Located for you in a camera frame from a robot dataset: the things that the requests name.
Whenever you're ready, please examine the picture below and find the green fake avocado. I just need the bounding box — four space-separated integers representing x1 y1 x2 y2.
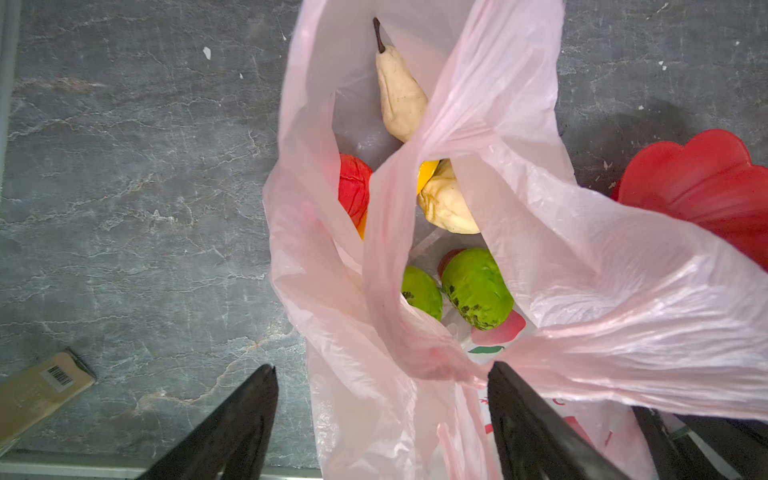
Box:
438 248 515 331

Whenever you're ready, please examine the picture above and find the red fake apple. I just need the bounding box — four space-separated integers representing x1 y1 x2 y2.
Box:
338 154 373 239

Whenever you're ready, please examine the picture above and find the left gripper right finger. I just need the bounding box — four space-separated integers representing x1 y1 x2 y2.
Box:
488 361 627 480

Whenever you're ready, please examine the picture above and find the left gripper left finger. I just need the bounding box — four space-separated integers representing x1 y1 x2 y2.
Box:
140 364 279 480

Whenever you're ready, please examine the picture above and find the tan cardboard box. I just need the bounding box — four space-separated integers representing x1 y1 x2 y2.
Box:
1 349 96 455

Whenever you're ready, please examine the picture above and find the red flower-shaped plate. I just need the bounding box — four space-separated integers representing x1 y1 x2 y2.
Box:
611 129 767 268

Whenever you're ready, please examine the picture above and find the pink plastic bag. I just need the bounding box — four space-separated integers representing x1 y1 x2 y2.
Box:
263 1 767 479

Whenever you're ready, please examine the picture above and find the cream fake pear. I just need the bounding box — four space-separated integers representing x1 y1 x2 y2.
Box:
373 18 480 235

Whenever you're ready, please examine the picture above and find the yellow fake banana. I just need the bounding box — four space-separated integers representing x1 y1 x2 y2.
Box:
417 160 440 193

